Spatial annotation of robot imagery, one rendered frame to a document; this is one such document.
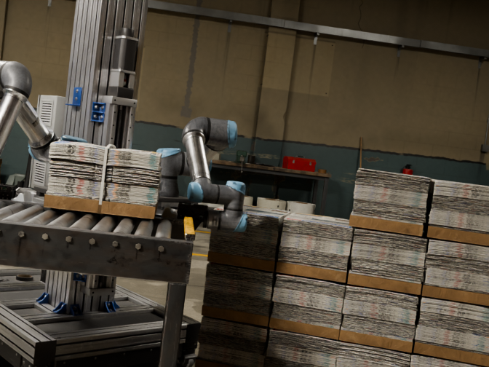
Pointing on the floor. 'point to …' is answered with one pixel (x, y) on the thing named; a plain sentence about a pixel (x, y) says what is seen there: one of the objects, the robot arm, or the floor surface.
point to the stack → (340, 294)
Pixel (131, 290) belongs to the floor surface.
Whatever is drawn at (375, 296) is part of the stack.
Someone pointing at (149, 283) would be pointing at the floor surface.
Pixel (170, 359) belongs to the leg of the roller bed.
